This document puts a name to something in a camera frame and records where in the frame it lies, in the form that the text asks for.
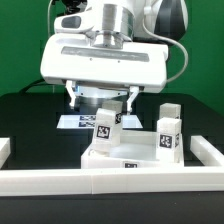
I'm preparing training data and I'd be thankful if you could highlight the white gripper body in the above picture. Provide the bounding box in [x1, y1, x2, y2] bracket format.
[40, 33, 168, 93]

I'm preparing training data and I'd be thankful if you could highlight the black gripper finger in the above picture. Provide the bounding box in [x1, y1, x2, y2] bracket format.
[65, 80, 79, 109]
[126, 86, 140, 114]

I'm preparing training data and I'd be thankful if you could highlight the white square tabletop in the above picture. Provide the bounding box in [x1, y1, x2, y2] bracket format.
[81, 130, 184, 169]

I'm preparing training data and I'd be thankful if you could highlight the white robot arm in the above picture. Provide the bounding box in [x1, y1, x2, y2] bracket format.
[40, 0, 188, 108]

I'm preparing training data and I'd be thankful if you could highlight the white marker tag sheet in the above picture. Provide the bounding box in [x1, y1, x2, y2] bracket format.
[55, 114, 144, 130]

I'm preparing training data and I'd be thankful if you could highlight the white U-shaped obstacle fence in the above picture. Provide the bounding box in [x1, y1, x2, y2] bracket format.
[0, 135, 224, 197]

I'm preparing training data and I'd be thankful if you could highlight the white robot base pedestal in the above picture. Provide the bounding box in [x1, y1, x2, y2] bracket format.
[76, 86, 127, 104]

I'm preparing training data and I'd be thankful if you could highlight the black cable bundle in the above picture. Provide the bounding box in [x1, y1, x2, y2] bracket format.
[18, 77, 54, 94]

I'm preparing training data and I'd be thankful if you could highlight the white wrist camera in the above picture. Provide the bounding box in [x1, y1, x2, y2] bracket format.
[54, 11, 94, 34]

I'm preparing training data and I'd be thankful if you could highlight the grey thin cable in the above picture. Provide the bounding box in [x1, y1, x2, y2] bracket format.
[46, 0, 56, 38]

